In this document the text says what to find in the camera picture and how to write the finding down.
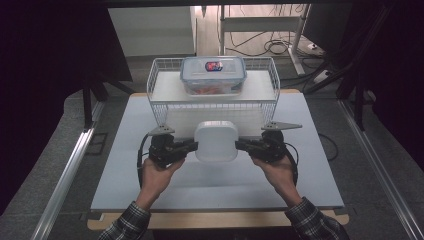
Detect clear food container blue rim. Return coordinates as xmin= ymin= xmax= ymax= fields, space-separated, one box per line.
xmin=179 ymin=55 xmax=248 ymax=98

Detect white cabinet panel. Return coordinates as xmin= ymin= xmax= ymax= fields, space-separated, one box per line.
xmin=107 ymin=6 xmax=198 ymax=58

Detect dark curtain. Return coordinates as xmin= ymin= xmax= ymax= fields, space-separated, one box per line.
xmin=346 ymin=0 xmax=424 ymax=164
xmin=0 ymin=0 xmax=133 ymax=216

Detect white square bowl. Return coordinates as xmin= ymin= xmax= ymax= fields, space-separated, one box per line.
xmin=193 ymin=120 xmax=240 ymax=164

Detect white power strip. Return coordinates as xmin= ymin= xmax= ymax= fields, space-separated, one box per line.
xmin=312 ymin=69 xmax=332 ymax=85

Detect person's left hand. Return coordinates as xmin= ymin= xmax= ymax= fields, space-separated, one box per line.
xmin=140 ymin=156 xmax=186 ymax=205

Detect aluminium floor rail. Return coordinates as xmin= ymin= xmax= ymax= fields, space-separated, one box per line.
xmin=336 ymin=99 xmax=424 ymax=240
xmin=31 ymin=99 xmax=105 ymax=240

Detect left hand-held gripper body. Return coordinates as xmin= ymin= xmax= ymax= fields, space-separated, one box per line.
xmin=147 ymin=124 xmax=181 ymax=169

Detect white metal desk frame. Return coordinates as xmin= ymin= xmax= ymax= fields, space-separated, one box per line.
xmin=218 ymin=3 xmax=312 ymax=76

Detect black floor cable loop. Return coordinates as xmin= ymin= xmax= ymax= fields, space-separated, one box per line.
xmin=318 ymin=133 xmax=340 ymax=163

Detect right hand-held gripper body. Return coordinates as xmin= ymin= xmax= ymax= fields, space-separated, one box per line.
xmin=248 ymin=121 xmax=304 ymax=165

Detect black floor cables bundle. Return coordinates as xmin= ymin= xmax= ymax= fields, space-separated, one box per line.
xmin=226 ymin=31 xmax=323 ymax=58

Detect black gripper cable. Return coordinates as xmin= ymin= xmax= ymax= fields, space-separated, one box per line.
xmin=283 ymin=142 xmax=300 ymax=186
xmin=135 ymin=132 xmax=153 ymax=188

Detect white two-tier wire rack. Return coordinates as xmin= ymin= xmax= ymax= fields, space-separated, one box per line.
xmin=146 ymin=56 xmax=281 ymax=141

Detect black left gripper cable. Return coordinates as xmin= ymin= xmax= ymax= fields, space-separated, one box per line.
xmin=135 ymin=132 xmax=153 ymax=188

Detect black metal stand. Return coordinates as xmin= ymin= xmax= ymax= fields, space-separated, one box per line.
xmin=80 ymin=78 xmax=136 ymax=130
xmin=302 ymin=56 xmax=371 ymax=132

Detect person's right hand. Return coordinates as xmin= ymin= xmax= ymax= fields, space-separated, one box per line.
xmin=250 ymin=154 xmax=300 ymax=203

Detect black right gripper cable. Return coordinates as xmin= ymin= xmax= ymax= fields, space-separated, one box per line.
xmin=283 ymin=142 xmax=300 ymax=186

